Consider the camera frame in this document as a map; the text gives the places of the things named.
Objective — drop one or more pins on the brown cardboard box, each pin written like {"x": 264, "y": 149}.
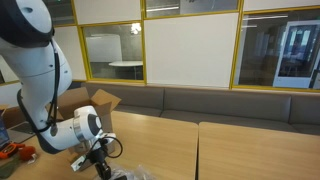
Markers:
{"x": 74, "y": 102}

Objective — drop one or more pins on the clear plastic bag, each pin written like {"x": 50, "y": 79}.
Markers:
{"x": 139, "y": 173}

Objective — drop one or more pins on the red plush toy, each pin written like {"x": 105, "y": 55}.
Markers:
{"x": 27, "y": 154}

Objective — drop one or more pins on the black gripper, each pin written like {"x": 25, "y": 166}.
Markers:
{"x": 97, "y": 157}

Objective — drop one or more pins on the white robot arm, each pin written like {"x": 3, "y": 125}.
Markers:
{"x": 29, "y": 48}

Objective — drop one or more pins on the orange black tool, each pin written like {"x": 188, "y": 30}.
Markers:
{"x": 9, "y": 149}

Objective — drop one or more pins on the grey bench sofa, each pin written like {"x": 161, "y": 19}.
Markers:
{"x": 297, "y": 113}

